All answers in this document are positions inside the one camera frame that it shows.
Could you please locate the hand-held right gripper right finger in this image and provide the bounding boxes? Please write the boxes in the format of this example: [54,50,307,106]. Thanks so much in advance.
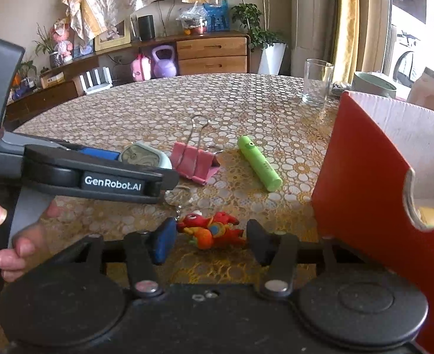
[247,219,365,300]

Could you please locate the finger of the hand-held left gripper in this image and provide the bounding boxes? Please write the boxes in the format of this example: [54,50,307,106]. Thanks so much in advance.
[24,145,180,204]
[60,143,121,162]

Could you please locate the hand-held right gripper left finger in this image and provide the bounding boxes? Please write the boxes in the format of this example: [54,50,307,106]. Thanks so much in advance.
[53,217,178,299]

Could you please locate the pale blue oval case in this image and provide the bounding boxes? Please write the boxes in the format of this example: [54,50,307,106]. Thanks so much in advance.
[119,141,172,170]

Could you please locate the red dragon keychain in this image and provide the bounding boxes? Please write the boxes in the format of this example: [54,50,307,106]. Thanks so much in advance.
[164,184,245,250]

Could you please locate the red cardboard box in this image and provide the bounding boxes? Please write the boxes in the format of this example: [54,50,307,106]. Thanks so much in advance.
[310,90,434,354]

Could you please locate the person's left hand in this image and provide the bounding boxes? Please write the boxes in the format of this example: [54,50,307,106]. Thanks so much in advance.
[0,194,61,283]

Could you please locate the small cardboard box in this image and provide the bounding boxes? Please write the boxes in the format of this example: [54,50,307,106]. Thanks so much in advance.
[40,73,66,89]

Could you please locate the small potted plant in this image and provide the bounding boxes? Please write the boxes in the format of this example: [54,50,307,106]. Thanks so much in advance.
[34,24,60,69]

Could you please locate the white slatted rack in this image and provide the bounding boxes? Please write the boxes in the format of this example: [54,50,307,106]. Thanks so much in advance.
[79,65,113,94]

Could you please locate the pink doll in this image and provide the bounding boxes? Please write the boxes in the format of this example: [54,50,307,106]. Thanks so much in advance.
[51,18,74,63]

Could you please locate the green cylindrical tube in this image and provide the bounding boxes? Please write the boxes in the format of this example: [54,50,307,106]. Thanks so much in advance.
[237,135,283,192]

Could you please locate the pink binder clip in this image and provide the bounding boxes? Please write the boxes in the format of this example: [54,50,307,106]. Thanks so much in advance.
[170,115,224,185]

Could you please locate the pink toy case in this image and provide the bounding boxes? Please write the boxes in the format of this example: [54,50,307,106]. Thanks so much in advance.
[130,55,152,82]

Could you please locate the purple kettlebell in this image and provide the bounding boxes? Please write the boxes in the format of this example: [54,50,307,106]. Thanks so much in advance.
[151,45,177,79]

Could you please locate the framed picture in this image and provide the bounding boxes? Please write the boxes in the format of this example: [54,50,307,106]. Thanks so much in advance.
[93,17,132,51]

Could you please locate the black cylindrical speaker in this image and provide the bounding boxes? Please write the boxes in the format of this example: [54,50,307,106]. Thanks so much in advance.
[138,15,156,40]

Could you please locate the wooden sideboard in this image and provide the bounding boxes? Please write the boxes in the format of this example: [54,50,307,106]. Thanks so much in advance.
[5,31,252,122]

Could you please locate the clear plastic bag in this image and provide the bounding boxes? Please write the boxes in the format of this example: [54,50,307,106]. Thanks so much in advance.
[176,2,207,35]

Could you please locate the clear drinking glass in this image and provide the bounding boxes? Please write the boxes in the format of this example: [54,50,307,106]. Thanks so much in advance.
[301,59,335,107]

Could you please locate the white planter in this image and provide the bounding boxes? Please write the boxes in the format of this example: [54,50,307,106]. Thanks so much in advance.
[257,42,288,75]

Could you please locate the pale green mug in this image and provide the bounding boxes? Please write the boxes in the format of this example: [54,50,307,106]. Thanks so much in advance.
[351,71,398,99]

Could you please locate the green potted plant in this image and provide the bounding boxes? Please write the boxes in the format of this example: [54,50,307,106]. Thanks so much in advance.
[217,0,288,51]

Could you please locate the yellow curtain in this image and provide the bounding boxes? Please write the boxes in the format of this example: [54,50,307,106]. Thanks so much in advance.
[335,0,361,85]

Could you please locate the white tower air conditioner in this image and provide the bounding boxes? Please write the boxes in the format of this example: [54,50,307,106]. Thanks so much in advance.
[291,0,337,78]

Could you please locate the white washing machine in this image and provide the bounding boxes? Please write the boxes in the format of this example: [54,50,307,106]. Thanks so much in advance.
[390,24,434,82]

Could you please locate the beige sheer curtain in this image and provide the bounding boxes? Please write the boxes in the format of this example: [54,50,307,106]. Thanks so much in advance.
[357,0,393,78]

